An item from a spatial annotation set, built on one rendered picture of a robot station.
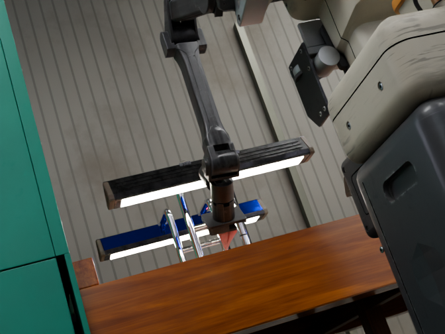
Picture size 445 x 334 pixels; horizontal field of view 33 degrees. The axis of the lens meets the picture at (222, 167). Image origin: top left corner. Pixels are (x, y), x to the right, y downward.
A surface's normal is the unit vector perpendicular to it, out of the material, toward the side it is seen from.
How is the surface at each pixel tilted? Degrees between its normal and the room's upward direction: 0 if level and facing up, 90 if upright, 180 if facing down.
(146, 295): 90
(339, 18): 90
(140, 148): 90
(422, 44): 90
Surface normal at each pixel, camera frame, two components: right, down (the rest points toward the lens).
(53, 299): 0.19, -0.37
